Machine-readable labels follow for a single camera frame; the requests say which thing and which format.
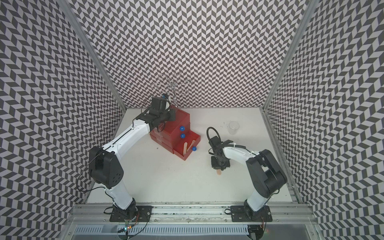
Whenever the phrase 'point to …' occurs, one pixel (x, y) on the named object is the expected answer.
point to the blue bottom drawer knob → (194, 148)
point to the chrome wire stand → (172, 83)
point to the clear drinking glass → (233, 126)
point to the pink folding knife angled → (192, 142)
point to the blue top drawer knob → (182, 128)
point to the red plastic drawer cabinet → (176, 135)
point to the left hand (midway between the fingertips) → (173, 115)
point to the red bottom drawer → (188, 143)
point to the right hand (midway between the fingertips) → (222, 175)
